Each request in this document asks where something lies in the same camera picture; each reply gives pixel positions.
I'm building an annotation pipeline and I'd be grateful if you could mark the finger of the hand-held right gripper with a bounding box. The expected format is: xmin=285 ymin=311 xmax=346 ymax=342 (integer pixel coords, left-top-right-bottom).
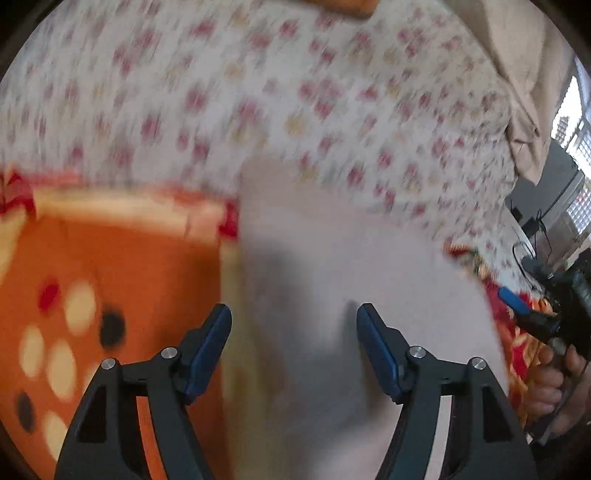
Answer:
xmin=498 ymin=286 xmax=559 ymax=344

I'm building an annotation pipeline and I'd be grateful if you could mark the black cable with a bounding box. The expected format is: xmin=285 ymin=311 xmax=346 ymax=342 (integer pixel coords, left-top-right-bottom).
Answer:
xmin=512 ymin=210 xmax=555 ymax=289

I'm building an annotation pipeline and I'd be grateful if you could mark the beige zip jacket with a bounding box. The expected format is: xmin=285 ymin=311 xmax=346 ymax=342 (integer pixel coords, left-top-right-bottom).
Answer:
xmin=222 ymin=157 xmax=511 ymax=480

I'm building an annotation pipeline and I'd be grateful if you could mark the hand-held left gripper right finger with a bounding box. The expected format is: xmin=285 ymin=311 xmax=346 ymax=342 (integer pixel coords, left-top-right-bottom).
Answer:
xmin=356 ymin=303 xmax=539 ymax=480

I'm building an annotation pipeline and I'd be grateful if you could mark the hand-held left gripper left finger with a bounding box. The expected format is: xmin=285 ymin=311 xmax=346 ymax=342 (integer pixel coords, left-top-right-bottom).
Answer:
xmin=54 ymin=303 xmax=232 ymax=480

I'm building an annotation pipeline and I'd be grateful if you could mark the beige cloth on quilt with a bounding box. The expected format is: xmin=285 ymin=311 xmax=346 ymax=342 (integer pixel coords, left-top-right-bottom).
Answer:
xmin=443 ymin=0 xmax=578 ymax=183

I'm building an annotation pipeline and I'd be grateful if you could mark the grey cabinet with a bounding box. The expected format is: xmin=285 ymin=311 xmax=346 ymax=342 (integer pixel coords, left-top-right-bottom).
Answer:
xmin=505 ymin=138 xmax=588 ymax=238

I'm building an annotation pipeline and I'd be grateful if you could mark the orange checkered mat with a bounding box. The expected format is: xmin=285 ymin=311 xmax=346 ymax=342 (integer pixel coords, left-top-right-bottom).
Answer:
xmin=316 ymin=0 xmax=382 ymax=20

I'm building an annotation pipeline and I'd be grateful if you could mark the window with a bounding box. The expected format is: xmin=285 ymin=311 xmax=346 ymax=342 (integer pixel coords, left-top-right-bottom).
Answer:
xmin=551 ymin=76 xmax=591 ymax=229

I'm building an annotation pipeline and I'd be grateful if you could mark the person's right hand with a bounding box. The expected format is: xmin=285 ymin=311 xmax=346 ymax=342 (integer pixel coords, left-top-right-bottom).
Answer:
xmin=525 ymin=344 xmax=591 ymax=437

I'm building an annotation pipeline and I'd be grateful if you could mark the floral quilt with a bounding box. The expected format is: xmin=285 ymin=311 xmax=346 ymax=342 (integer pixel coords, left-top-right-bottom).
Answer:
xmin=0 ymin=0 xmax=520 ymax=289

